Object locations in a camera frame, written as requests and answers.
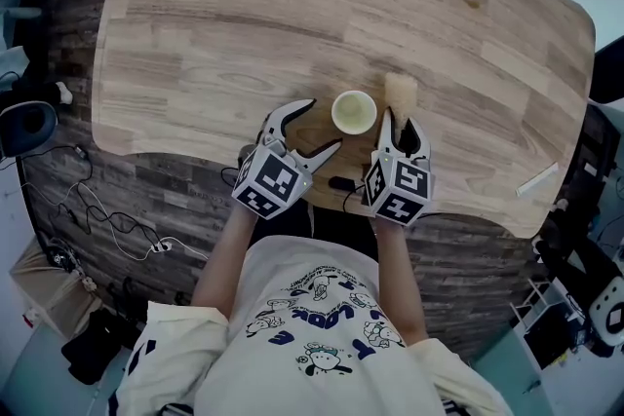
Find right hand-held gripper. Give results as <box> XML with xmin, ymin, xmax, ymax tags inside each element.
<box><xmin>364</xmin><ymin>109</ymin><xmax>436</xmax><ymax>226</ymax></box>

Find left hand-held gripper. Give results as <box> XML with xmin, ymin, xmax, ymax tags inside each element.
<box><xmin>231</xmin><ymin>98</ymin><xmax>344</xmax><ymax>221</ymax></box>

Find beige sponge piece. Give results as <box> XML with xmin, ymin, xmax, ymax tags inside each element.
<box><xmin>383</xmin><ymin>71</ymin><xmax>419</xmax><ymax>147</ymax></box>

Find yellow paper cup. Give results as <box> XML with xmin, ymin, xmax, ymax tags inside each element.
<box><xmin>331</xmin><ymin>90</ymin><xmax>378</xmax><ymax>136</ymax></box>

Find person's left forearm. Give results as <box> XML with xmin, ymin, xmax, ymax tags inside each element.
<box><xmin>191</xmin><ymin>204</ymin><xmax>259</xmax><ymax>311</ymax></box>

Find person's right forearm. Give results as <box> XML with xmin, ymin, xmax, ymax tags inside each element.
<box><xmin>372</xmin><ymin>216</ymin><xmax>430</xmax><ymax>347</ymax></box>

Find person's black trousers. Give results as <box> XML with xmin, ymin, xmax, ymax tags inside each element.
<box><xmin>287</xmin><ymin>202</ymin><xmax>379</xmax><ymax>259</ymax></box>

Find white paper strip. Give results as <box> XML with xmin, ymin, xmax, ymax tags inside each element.
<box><xmin>515</xmin><ymin>162</ymin><xmax>561</xmax><ymax>199</ymax></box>

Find white metal rack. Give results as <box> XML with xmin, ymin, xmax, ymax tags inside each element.
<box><xmin>509</xmin><ymin>277</ymin><xmax>586</xmax><ymax>357</ymax></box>

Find cream printed shirt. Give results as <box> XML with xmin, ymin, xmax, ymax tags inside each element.
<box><xmin>114</xmin><ymin>236</ymin><xmax>508</xmax><ymax>416</ymax></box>

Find black patterned pouch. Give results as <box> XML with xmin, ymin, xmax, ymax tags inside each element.
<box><xmin>46</xmin><ymin>243</ymin><xmax>79</xmax><ymax>272</ymax></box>

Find white rounded appliance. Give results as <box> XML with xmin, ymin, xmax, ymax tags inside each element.
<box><xmin>587</xmin><ymin>276</ymin><xmax>624</xmax><ymax>348</ymax></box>

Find white dome headset device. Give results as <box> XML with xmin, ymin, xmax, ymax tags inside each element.
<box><xmin>0</xmin><ymin>100</ymin><xmax>59</xmax><ymax>160</ymax></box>

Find cardboard box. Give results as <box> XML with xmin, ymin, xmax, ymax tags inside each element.
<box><xmin>9</xmin><ymin>238</ymin><xmax>103</xmax><ymax>342</ymax></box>

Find black bag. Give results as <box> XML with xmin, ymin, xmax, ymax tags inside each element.
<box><xmin>60</xmin><ymin>306</ymin><xmax>142</xmax><ymax>386</ymax></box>

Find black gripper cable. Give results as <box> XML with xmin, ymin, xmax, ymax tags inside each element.
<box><xmin>340</xmin><ymin>182</ymin><xmax>371</xmax><ymax>213</ymax></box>

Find white floor cable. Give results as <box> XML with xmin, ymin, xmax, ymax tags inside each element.
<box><xmin>97</xmin><ymin>208</ymin><xmax>211</xmax><ymax>262</ymax></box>

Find black floor cable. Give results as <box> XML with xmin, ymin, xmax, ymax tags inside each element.
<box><xmin>36</xmin><ymin>145</ymin><xmax>162</xmax><ymax>259</ymax></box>

